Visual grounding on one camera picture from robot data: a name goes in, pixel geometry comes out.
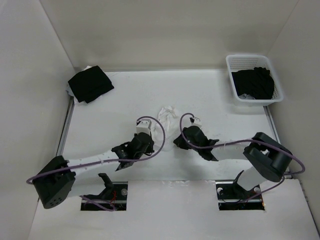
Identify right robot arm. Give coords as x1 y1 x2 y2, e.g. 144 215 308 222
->
173 125 293 200

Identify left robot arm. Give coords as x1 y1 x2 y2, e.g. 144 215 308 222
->
27 132 154 209

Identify folded black tank top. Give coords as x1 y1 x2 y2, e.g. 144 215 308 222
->
68 65 115 104

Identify black tank top in basket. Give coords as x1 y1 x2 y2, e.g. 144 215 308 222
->
231 67 275 100

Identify grey garment in basket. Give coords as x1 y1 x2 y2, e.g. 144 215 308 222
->
238 93 255 101

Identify white plastic laundry basket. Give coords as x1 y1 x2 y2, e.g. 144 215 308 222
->
225 54 284 107

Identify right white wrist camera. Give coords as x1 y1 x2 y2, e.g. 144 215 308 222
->
190 116 202 129

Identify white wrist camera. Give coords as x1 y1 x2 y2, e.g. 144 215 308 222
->
190 116 202 129
136 119 152 135

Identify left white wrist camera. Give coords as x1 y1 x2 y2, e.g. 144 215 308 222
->
136 119 152 135

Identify right aluminium table rail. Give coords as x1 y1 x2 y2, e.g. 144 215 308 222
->
263 106 280 142

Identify aluminium table rail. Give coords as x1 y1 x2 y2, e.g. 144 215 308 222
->
263 106 280 142
38 98 75 201

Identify left aluminium table rail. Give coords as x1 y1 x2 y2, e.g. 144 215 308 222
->
38 98 75 201

